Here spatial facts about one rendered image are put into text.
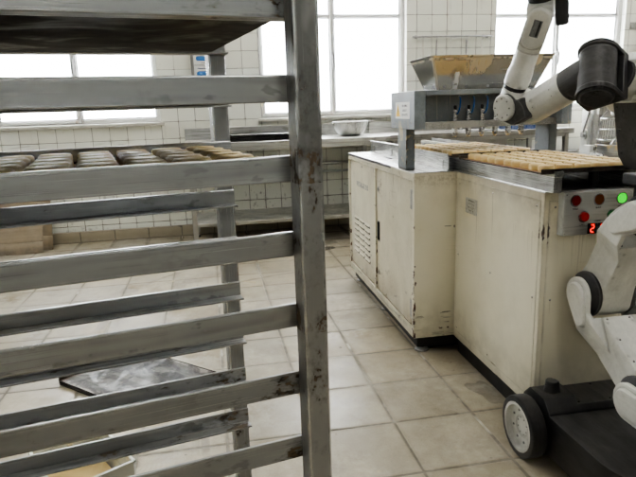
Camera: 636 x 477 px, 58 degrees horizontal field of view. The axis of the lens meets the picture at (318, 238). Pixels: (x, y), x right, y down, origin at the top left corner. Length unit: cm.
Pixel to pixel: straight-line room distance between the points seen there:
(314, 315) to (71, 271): 27
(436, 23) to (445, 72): 331
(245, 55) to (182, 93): 480
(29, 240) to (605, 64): 470
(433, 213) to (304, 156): 193
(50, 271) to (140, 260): 9
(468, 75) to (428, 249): 77
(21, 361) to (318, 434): 35
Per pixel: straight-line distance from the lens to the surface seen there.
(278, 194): 549
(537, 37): 172
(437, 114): 260
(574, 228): 199
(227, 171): 65
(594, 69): 161
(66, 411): 117
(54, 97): 63
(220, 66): 108
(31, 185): 64
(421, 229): 254
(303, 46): 65
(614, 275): 192
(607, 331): 197
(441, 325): 270
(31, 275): 65
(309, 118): 64
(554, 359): 214
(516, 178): 212
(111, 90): 63
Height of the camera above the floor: 112
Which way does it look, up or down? 13 degrees down
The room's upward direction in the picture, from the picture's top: 2 degrees counter-clockwise
